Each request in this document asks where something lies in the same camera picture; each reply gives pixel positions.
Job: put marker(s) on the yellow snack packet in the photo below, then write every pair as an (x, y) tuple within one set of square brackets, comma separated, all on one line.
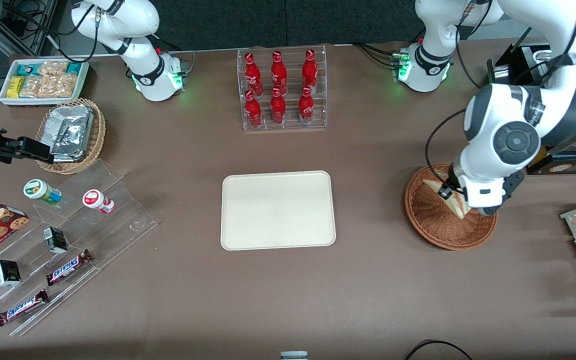
[(15, 87)]

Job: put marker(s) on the white rectangular snack tray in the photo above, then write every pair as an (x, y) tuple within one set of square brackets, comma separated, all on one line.
[(4, 100)]

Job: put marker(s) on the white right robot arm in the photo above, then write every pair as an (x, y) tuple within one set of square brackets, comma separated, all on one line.
[(144, 65)]

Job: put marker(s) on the brown round wicker basket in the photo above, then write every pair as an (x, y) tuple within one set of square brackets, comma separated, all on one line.
[(428, 222)]

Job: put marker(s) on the clear acrylic bottle rack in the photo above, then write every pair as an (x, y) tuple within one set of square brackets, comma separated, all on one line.
[(290, 127)]

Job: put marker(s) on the small black drink carton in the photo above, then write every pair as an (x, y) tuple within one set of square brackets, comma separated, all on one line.
[(56, 240), (7, 273)]

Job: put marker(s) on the red cola bottle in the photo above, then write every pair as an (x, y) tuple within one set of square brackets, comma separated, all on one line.
[(278, 74), (306, 107), (310, 72), (253, 111), (252, 75), (278, 109)]

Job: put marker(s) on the green cap yogurt bottle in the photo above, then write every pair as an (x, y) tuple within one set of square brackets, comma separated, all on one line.
[(40, 191)]

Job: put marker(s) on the triangular sandwich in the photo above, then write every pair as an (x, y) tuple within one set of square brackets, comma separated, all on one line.
[(455, 202)]

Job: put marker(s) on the small grey device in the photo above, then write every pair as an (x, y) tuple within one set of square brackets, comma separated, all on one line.
[(294, 355)]

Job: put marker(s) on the light wicker basket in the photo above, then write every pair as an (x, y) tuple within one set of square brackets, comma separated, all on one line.
[(97, 135)]

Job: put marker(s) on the Snickers chocolate bar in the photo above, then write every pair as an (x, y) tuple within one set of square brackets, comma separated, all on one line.
[(22, 308), (68, 267)]

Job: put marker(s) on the dark equipment rack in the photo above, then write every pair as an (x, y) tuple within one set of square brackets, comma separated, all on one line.
[(23, 25)]

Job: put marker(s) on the red cap yogurt bottle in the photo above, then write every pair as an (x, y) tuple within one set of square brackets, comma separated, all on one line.
[(95, 200)]

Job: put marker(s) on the clear acrylic stepped shelf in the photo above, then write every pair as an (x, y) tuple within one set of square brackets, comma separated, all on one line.
[(118, 220)]

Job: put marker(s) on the cream plastic serving tray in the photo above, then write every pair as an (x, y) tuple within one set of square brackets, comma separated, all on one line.
[(278, 210)]

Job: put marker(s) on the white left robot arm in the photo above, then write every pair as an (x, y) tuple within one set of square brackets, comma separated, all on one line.
[(513, 107)]

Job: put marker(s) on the teal snack packet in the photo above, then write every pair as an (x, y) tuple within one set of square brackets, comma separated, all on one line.
[(74, 68), (28, 69)]

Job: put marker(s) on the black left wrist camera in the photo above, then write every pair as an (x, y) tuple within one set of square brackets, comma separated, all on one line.
[(446, 191)]

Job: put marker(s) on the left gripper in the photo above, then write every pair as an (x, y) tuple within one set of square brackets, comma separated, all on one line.
[(452, 181)]

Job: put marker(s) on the silver foil packet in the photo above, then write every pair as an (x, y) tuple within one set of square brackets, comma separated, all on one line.
[(70, 114), (70, 140)]

